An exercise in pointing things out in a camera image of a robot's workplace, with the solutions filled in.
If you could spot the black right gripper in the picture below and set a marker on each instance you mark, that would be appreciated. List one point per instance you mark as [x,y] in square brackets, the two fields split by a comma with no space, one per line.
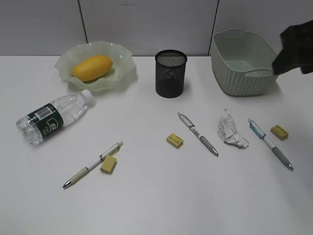
[297,49]

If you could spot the blue clip grey grip pen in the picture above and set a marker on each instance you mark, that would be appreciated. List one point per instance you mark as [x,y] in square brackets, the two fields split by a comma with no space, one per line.
[262,135]

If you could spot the white waste paper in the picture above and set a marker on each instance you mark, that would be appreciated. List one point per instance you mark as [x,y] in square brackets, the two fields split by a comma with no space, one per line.
[228,133]

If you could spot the yellow mango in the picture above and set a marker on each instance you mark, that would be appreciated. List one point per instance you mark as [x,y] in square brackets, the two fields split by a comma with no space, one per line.
[92,68]

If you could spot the beige grip white pen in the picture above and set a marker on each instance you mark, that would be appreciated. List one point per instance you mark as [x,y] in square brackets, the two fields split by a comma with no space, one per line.
[80,174]

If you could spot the clear plastic water bottle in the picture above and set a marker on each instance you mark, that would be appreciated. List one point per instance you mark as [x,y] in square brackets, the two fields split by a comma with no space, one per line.
[62,112]

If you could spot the pale green plastic basket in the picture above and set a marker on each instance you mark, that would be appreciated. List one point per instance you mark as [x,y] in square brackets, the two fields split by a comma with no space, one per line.
[242,62]

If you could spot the yellow eraser far right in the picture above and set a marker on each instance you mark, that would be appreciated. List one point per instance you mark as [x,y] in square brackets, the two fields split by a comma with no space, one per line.
[279,132]

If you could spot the black mesh pen holder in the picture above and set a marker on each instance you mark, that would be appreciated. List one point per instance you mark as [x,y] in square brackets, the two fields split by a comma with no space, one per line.
[170,73]

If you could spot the grey grip white pen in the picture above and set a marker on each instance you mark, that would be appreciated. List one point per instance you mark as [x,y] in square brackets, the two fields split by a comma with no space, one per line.
[201,137]

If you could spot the yellow eraser with label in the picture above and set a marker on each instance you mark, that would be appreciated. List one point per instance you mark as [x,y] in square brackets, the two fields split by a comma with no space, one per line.
[175,140]

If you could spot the pale green wavy plate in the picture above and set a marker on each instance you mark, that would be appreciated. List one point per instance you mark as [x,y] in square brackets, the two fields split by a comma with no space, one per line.
[121,75]

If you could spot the yellow eraser beside beige pen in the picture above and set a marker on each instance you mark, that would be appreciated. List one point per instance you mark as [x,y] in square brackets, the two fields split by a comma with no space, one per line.
[108,164]

